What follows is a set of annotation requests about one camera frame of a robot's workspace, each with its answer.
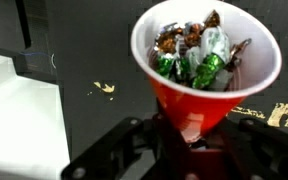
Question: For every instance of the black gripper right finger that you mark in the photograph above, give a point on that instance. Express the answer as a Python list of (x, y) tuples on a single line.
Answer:
[(258, 151)]

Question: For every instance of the red plastic cup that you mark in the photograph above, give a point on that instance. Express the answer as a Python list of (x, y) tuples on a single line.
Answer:
[(195, 112)]

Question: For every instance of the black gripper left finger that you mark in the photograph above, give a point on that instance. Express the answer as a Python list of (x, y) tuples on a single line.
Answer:
[(110, 157)]

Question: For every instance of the pile of candies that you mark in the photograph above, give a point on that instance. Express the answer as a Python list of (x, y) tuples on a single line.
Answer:
[(197, 55)]

